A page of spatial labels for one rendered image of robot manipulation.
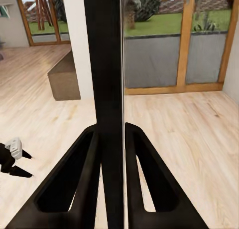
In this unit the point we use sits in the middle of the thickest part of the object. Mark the poster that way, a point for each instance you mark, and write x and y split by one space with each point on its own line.
105 31

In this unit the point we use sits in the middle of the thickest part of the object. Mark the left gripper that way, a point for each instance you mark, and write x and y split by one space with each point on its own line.
7 161

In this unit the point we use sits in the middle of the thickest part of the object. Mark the cabinet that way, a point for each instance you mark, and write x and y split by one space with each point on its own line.
63 80

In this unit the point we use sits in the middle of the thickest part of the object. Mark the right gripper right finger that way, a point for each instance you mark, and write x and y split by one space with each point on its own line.
174 210

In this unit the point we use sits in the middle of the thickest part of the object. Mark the door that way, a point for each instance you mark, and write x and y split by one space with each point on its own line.
175 46
45 22

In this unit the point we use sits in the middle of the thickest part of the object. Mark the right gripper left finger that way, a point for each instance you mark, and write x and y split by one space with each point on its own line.
67 197

